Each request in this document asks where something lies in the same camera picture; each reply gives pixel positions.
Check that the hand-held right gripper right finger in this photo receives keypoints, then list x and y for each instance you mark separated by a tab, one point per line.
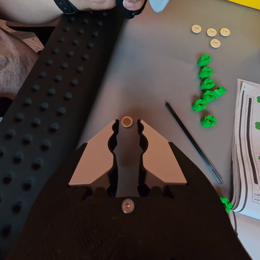
162	162

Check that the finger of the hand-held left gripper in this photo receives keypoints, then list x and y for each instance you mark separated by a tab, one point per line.
159	5

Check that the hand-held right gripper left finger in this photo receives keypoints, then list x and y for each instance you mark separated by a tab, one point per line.
95	162

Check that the tan round tile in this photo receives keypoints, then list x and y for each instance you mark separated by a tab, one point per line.
127	121

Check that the person's left forearm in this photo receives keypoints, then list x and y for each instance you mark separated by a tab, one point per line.
30	10

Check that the grey desk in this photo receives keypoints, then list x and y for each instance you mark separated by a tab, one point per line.
158	71

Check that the person's left hand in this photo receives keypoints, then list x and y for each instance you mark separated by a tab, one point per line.
95	4

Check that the thin black rod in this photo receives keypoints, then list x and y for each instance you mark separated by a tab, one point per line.
193	142

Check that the tan round plate with hole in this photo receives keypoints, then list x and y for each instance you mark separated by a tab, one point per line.
211	32
225	31
215	43
196	28

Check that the black wristband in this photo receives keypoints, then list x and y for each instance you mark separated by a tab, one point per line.
66	7

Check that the black perforated plastic panel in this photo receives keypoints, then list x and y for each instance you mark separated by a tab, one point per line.
50	101

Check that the green round brick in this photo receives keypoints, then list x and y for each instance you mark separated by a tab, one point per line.
226	204

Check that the brick building instruction booklet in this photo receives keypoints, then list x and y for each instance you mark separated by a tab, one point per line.
247	162

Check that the yellow plastic bin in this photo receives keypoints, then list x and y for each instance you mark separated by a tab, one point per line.
247	3

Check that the cluster of green bricks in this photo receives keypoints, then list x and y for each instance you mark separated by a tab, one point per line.
207	84

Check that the grey cartoon print shirt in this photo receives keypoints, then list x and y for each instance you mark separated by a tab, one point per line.
14	67

